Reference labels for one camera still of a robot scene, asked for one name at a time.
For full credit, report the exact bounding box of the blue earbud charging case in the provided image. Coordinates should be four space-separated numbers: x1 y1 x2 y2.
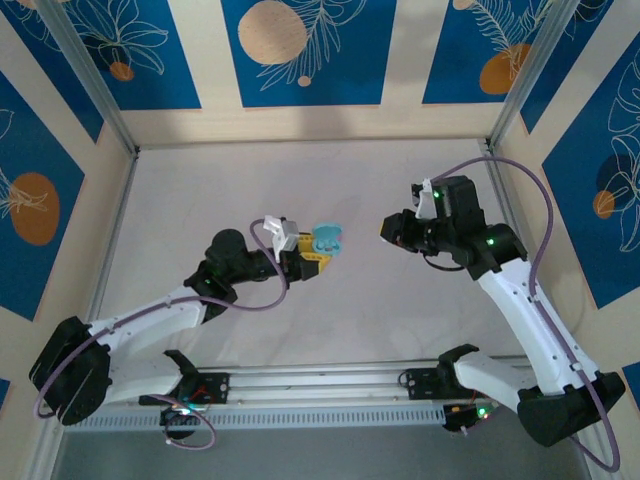
311 222 347 257

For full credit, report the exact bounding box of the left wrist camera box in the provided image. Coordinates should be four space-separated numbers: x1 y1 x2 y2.
263 213 302 265

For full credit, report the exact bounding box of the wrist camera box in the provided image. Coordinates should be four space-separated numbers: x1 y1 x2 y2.
263 213 302 265
409 177 442 220

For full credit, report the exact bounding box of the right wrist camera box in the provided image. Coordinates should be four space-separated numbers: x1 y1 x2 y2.
409 177 442 220

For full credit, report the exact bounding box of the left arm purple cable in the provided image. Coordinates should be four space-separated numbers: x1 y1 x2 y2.
32 217 289 449

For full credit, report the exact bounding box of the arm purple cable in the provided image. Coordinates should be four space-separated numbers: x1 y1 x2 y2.
32 217 289 449
432 155 624 474

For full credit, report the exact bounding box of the aluminium table side rail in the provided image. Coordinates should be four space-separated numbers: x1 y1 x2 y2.
72 149 141 374
479 139 564 361

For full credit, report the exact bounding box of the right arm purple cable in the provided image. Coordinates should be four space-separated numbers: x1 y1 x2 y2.
432 155 624 474

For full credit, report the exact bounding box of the aluminium mounting rail frame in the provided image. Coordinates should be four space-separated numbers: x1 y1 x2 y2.
42 355 586 415

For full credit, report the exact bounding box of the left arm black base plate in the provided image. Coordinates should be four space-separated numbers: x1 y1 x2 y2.
139 372 231 406

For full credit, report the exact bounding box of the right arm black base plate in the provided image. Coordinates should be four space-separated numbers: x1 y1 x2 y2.
402 367 499 401

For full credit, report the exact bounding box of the grey slotted cable duct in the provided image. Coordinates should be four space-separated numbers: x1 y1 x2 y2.
63 405 447 432

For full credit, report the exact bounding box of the aluminium corner post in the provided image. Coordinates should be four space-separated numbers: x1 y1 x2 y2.
487 0 586 149
37 0 139 156

